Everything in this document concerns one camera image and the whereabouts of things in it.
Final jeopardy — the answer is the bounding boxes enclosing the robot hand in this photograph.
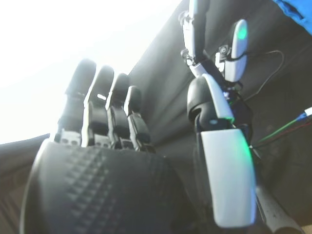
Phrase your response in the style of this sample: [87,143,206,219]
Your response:
[19,58,258,234]

